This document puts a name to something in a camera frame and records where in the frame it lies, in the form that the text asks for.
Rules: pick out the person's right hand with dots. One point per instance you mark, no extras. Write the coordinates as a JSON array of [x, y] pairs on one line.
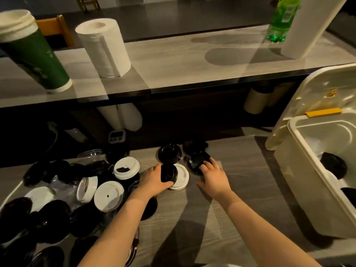
[[215, 182]]

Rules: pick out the person's left hand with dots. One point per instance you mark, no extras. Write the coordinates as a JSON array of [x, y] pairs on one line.
[[151, 182]]

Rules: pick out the black cup lid with plug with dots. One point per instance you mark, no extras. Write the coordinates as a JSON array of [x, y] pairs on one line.
[[196, 161], [350, 196]]

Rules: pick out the white cup lid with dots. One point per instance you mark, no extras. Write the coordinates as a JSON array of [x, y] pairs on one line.
[[182, 177]]

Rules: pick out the pile of cup lids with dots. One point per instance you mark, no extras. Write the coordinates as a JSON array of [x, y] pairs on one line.
[[108, 196]]

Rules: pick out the white plastic storage bin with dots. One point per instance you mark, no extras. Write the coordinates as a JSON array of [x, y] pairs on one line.
[[300, 177]]

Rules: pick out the stack of white lids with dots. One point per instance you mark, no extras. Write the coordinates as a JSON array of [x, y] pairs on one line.
[[332, 179]]

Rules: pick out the tall stack of black lids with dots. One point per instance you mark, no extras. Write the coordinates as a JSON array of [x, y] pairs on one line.
[[333, 165]]

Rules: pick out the person's left forearm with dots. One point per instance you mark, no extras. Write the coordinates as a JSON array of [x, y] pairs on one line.
[[116, 233]]

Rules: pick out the person's right forearm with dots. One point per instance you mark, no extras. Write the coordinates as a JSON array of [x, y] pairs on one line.
[[264, 233]]

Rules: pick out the person's white shirt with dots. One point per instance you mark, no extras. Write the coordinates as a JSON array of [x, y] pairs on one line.
[[222, 265]]

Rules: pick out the green paper cup stack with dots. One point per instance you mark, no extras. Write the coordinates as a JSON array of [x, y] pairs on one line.
[[36, 61]]

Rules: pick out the tall white paper cup stack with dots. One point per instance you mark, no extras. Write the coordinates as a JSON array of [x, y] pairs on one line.
[[308, 30]]

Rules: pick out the grey wooden table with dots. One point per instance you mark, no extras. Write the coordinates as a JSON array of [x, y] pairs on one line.
[[236, 164]]

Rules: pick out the small digital timer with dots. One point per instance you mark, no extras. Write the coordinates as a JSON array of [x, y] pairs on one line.
[[116, 136]]

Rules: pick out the grey bar counter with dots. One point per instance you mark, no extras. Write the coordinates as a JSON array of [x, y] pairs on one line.
[[180, 61]]

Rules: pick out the white paper towel roll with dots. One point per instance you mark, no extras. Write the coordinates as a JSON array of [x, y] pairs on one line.
[[105, 50]]

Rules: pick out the green plastic bottle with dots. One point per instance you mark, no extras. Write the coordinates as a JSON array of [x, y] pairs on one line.
[[281, 22]]

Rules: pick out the wooden chair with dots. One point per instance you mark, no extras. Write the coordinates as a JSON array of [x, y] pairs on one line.
[[52, 26]]

